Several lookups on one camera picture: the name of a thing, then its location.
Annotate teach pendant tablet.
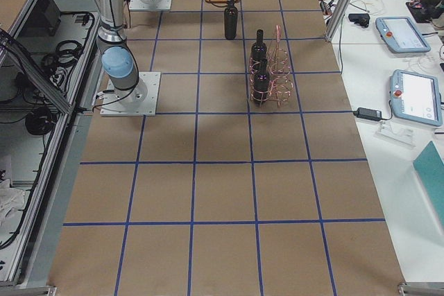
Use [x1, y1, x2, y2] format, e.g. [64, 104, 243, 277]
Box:
[390, 69, 443, 126]
[375, 17, 431, 53]

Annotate copper wire bottle basket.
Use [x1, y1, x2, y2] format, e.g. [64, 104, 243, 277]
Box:
[249, 25, 293, 106]

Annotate aluminium side rail frame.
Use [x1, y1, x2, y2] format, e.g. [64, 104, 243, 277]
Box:
[1, 0, 101, 291]

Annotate black power adapter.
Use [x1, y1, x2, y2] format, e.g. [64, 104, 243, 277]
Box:
[353, 107, 382, 121]

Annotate clear acrylic stand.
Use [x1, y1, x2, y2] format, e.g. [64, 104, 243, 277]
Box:
[375, 121, 416, 148]

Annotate dark wine bottle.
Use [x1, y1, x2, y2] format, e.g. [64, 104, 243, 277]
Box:
[253, 58, 270, 105]
[250, 29, 267, 71]
[224, 0, 238, 40]

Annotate far teach pendant tablet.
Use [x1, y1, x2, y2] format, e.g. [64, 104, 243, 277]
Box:
[375, 17, 431, 53]

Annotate near teach pendant tablet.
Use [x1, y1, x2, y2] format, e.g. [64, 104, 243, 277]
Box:
[390, 69, 443, 126]

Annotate black coiled cables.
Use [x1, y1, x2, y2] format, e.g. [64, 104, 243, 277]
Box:
[24, 107, 56, 137]

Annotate black handheld device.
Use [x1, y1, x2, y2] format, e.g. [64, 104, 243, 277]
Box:
[348, 13, 370, 28]

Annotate teal folder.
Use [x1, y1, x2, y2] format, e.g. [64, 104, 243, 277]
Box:
[413, 141, 443, 219]

